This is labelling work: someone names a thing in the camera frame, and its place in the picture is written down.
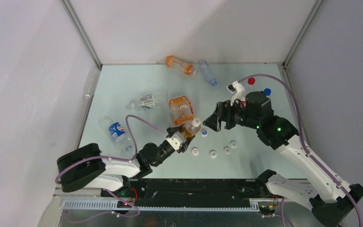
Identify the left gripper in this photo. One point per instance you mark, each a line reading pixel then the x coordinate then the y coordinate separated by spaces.
pixel 185 145

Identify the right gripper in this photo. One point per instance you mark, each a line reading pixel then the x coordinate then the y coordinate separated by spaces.
pixel 222 113

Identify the red yellow label tea bottle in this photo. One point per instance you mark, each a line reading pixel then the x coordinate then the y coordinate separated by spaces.
pixel 191 128

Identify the red bottle cap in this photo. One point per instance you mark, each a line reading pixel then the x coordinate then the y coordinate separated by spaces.
pixel 251 81

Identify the blue bottle cap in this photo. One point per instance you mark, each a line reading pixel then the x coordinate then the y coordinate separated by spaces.
pixel 267 91

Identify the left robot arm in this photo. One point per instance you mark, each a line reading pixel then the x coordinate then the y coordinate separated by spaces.
pixel 87 167

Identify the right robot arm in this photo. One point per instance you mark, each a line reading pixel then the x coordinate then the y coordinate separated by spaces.
pixel 327 196

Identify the large orange label bottle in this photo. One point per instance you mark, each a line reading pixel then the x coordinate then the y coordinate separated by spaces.
pixel 181 110

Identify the clear bluish water bottle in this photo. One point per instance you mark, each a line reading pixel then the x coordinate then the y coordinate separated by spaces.
pixel 207 73

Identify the Pepsi bottle lower left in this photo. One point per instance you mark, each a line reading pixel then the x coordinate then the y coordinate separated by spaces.
pixel 119 136

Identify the slim orange label bottle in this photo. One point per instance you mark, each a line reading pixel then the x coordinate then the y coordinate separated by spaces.
pixel 181 66

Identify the white cap front left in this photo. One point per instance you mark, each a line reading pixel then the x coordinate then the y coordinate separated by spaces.
pixel 195 151

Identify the white cap blue logo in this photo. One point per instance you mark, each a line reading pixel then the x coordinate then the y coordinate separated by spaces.
pixel 204 133

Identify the white cap far right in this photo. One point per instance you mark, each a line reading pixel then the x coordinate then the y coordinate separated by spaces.
pixel 233 144

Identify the white cap front right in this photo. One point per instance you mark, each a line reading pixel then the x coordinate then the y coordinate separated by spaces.
pixel 227 150

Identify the white cap front middle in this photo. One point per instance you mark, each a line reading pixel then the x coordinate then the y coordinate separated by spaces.
pixel 213 154

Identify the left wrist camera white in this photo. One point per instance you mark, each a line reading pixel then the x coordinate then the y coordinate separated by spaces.
pixel 176 141

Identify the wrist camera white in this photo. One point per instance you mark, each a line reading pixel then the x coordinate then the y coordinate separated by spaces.
pixel 238 93
pixel 176 141

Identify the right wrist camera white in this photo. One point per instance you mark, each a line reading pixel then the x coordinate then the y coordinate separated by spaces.
pixel 238 93

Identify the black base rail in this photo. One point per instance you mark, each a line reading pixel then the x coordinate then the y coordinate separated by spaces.
pixel 192 193

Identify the clear bottle by wall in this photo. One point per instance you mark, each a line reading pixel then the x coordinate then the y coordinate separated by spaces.
pixel 91 83

